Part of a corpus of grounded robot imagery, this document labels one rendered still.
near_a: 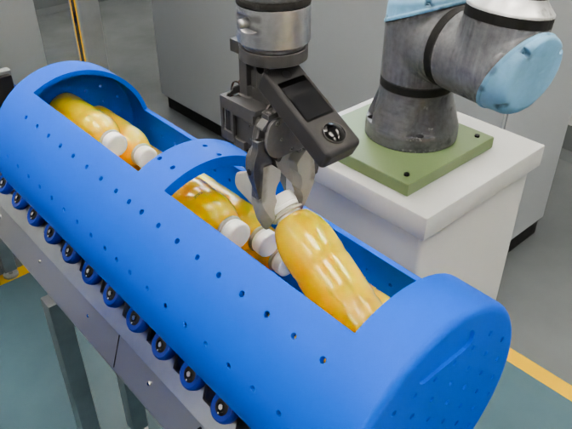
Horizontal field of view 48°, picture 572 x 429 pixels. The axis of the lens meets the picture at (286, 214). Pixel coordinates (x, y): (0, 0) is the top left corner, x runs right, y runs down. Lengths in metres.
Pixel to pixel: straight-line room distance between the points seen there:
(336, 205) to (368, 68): 1.55
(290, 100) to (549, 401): 1.80
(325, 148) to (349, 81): 2.04
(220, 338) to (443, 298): 0.25
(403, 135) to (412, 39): 0.15
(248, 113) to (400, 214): 0.35
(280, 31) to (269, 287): 0.26
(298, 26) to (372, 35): 1.88
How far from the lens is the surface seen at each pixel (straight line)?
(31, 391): 2.33
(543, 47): 0.90
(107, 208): 0.91
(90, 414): 1.92
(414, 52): 0.97
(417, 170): 0.99
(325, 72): 2.75
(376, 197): 0.97
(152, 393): 1.06
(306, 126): 0.64
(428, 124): 1.03
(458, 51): 0.92
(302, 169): 0.74
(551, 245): 2.97
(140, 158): 1.15
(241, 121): 0.72
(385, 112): 1.04
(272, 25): 0.64
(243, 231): 0.87
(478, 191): 1.02
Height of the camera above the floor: 1.67
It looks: 35 degrees down
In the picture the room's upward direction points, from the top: straight up
